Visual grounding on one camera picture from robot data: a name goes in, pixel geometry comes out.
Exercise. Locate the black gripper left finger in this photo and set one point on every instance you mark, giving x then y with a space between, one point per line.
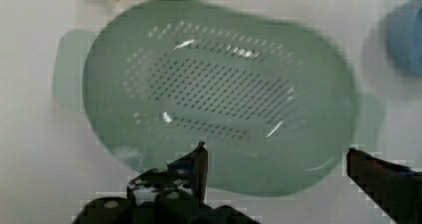
196 164

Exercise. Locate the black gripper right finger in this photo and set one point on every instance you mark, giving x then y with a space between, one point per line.
395 188

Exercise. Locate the green plastic strainer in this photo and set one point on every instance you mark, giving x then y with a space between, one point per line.
275 103

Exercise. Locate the blue plastic cup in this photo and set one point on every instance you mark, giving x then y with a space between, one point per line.
403 37

